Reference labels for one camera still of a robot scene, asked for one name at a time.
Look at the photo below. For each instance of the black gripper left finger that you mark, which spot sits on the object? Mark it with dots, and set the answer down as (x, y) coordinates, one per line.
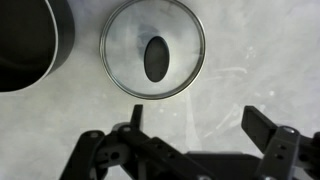
(150, 150)

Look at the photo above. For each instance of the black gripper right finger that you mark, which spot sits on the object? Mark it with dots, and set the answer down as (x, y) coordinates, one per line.
(280, 150)

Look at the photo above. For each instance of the glass lid with black knob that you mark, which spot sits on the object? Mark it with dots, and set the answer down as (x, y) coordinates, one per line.
(126, 50)

